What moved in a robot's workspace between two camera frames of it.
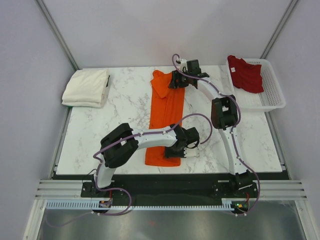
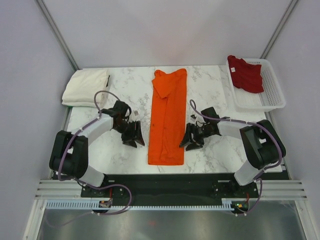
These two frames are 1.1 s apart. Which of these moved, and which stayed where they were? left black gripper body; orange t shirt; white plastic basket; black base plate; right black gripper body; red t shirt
Moved: left black gripper body; right black gripper body
Stayed: black base plate; orange t shirt; red t shirt; white plastic basket
